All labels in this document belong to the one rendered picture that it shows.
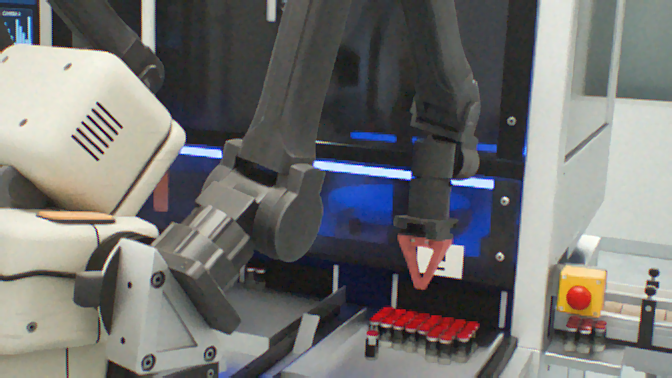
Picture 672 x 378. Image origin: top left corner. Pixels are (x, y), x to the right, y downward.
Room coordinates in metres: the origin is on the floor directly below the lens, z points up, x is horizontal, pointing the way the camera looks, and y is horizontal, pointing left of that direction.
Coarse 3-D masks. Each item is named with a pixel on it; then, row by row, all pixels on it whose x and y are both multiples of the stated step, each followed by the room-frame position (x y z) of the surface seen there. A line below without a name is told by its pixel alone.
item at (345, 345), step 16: (352, 320) 1.45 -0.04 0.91; (336, 336) 1.38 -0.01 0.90; (352, 336) 1.45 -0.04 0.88; (320, 352) 1.32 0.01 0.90; (336, 352) 1.37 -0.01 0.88; (352, 352) 1.37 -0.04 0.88; (384, 352) 1.38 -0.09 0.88; (400, 352) 1.38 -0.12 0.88; (480, 352) 1.40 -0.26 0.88; (496, 352) 1.37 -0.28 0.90; (288, 368) 1.21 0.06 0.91; (304, 368) 1.27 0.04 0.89; (320, 368) 1.30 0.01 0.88; (336, 368) 1.30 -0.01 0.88; (352, 368) 1.30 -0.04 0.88; (368, 368) 1.30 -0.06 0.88; (384, 368) 1.31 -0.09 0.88; (400, 368) 1.31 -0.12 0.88; (416, 368) 1.31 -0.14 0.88; (432, 368) 1.32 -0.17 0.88; (448, 368) 1.32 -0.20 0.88; (464, 368) 1.32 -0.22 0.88; (480, 368) 1.26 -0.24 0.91
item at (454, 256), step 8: (424, 248) 1.50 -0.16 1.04; (456, 248) 1.48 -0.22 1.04; (424, 256) 1.50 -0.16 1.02; (448, 256) 1.49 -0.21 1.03; (456, 256) 1.48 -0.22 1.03; (424, 264) 1.50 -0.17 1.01; (440, 264) 1.49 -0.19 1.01; (448, 264) 1.49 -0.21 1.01; (456, 264) 1.48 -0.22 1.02; (424, 272) 1.50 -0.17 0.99; (440, 272) 1.49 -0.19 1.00; (448, 272) 1.49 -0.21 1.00; (456, 272) 1.48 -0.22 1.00
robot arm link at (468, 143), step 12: (468, 108) 1.13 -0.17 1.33; (420, 120) 1.17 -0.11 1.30; (468, 120) 1.13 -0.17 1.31; (444, 132) 1.14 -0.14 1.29; (456, 132) 1.18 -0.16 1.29; (468, 132) 1.14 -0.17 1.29; (468, 144) 1.20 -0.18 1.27; (468, 156) 1.19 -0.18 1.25; (456, 168) 1.18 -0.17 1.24; (468, 168) 1.20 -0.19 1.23; (456, 180) 1.21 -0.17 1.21
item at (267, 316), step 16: (240, 288) 1.70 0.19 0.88; (240, 304) 1.60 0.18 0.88; (256, 304) 1.60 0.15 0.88; (272, 304) 1.61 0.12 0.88; (288, 304) 1.61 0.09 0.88; (304, 304) 1.62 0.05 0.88; (320, 304) 1.53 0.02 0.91; (336, 304) 1.60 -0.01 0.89; (256, 320) 1.51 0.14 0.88; (272, 320) 1.51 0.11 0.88; (288, 320) 1.52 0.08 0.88; (224, 336) 1.36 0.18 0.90; (240, 336) 1.35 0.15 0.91; (256, 336) 1.34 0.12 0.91; (272, 336) 1.35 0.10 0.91; (256, 352) 1.34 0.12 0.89
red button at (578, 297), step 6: (570, 288) 1.38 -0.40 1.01; (576, 288) 1.37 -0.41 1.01; (582, 288) 1.37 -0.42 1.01; (570, 294) 1.37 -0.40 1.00; (576, 294) 1.37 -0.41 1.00; (582, 294) 1.37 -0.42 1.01; (588, 294) 1.37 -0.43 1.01; (570, 300) 1.37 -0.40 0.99; (576, 300) 1.37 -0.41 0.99; (582, 300) 1.36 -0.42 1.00; (588, 300) 1.36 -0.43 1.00; (570, 306) 1.37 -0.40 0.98; (576, 306) 1.37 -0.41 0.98; (582, 306) 1.36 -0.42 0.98; (588, 306) 1.37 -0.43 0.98
